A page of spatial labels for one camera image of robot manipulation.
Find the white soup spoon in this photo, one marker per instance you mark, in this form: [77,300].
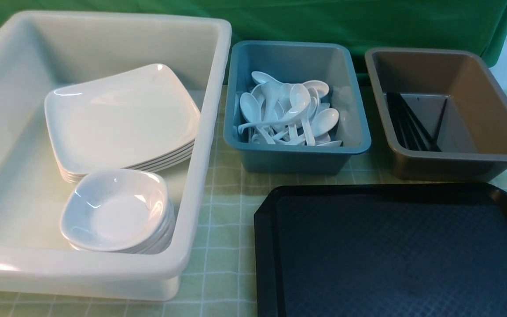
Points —
[294,115]

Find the large white rice plate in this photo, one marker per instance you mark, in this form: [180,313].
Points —
[120,121]

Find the white bowl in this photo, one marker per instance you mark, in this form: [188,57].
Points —
[120,211]

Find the pile of white spoons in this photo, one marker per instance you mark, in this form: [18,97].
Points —
[270,99]

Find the blue plastic bin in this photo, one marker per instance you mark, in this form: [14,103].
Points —
[294,63]

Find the black chopsticks in bin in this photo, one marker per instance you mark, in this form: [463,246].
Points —
[409,130]

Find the large white plastic tub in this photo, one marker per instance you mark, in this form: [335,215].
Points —
[42,50]

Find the grey plastic bin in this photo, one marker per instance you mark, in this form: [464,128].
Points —
[473,137]

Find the black serving tray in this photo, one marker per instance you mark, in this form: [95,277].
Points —
[382,250]

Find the green backdrop cloth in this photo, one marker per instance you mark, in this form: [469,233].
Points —
[476,26]

